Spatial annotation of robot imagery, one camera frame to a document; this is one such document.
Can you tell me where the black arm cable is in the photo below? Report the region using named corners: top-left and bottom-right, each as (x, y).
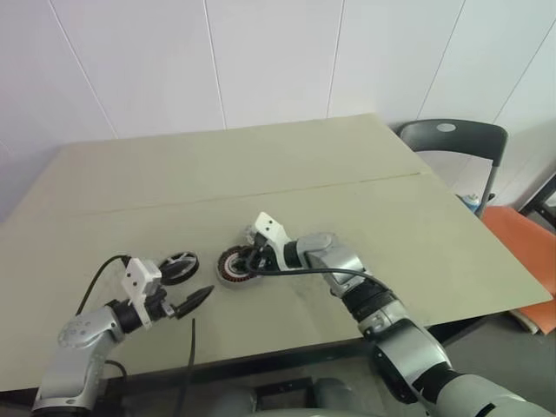
top-left (246, 259), bottom-right (393, 301)
top-left (75, 255), bottom-right (132, 317)

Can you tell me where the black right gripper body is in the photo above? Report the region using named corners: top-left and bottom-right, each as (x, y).
top-left (250, 236), bottom-right (286, 273)

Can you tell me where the black spoked rotor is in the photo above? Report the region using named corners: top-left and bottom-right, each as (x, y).
top-left (156, 251), bottom-right (202, 287)

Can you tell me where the round motor housing with windings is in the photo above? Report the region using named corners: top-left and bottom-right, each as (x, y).
top-left (215, 243), bottom-right (264, 289)

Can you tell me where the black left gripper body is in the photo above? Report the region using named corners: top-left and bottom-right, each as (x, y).
top-left (149, 284), bottom-right (175, 321)

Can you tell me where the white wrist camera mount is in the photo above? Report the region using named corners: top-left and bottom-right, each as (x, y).
top-left (122, 257), bottom-right (164, 329)
top-left (254, 211), bottom-right (290, 271)

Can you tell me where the black metal frame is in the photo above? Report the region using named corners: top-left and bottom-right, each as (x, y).
top-left (520, 163), bottom-right (556, 228)

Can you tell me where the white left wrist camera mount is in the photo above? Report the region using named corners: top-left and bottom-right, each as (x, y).
top-left (122, 257), bottom-right (164, 329)

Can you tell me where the black bracket on robot body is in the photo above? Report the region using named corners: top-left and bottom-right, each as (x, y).
top-left (253, 376), bottom-right (316, 410)

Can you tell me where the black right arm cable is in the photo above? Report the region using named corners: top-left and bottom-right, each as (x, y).
top-left (246, 259), bottom-right (393, 301)

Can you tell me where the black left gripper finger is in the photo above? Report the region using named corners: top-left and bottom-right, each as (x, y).
top-left (171, 285), bottom-right (215, 318)
top-left (160, 265), bottom-right (199, 286)

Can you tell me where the black table frame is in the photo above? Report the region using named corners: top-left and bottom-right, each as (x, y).
top-left (0, 311), bottom-right (523, 406)

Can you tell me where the white flat board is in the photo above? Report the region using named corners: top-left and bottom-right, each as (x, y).
top-left (509, 307), bottom-right (545, 336)

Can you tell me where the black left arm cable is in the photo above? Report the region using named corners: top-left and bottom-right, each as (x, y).
top-left (75, 255), bottom-right (132, 317)

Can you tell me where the black plastic chair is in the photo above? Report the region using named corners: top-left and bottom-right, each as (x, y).
top-left (396, 118), bottom-right (510, 221)

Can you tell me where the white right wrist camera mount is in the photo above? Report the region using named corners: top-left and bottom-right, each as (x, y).
top-left (254, 211), bottom-right (290, 271)

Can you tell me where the orange seat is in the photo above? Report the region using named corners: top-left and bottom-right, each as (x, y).
top-left (481, 204), bottom-right (556, 336)

